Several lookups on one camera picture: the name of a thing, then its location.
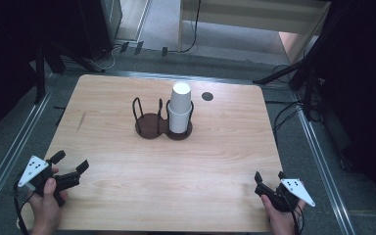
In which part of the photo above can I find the dark wire cup holder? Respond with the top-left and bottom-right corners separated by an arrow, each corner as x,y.
131,96 -> 195,141

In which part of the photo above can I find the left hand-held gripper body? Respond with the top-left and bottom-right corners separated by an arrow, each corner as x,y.
18,156 -> 67,208

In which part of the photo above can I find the black slanted stand bar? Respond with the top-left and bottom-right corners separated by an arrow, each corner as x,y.
253,57 -> 312,85

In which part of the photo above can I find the black hanging cable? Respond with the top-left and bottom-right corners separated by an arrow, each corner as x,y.
178,0 -> 202,54

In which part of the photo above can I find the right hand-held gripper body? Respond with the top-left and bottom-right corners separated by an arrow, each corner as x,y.
255,178 -> 316,213

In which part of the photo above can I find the black floor cables bundle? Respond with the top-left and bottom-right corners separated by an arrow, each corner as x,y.
264,99 -> 324,143

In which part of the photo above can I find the white desk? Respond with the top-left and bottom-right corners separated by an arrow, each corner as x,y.
177,0 -> 333,65

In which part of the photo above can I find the metal floor rail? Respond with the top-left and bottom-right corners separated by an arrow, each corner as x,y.
0,91 -> 53,216
292,92 -> 356,235
109,70 -> 263,86

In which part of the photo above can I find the black slanted stand leg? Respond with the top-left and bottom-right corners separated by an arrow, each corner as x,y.
45,42 -> 106,73

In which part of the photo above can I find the person's right hand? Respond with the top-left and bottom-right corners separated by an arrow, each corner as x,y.
260,195 -> 306,235

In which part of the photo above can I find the hand-held gripper black cable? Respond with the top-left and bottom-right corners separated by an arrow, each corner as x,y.
13,180 -> 35,235
288,202 -> 306,235

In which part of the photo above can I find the person's left hand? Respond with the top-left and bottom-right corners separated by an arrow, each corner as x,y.
28,177 -> 69,235

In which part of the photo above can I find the black upright stand post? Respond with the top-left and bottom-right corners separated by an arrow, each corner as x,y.
33,38 -> 47,105

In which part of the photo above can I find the left hand-held gripper black cable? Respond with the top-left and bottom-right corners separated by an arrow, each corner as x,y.
13,180 -> 35,235

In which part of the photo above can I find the dark cabinet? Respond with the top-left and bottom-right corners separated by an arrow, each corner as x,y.
77,0 -> 123,61

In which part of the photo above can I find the right hand-held gripper black cable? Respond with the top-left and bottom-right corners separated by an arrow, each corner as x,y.
288,202 -> 306,235

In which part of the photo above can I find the white floor cable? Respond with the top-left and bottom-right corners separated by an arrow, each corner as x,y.
89,44 -> 125,71

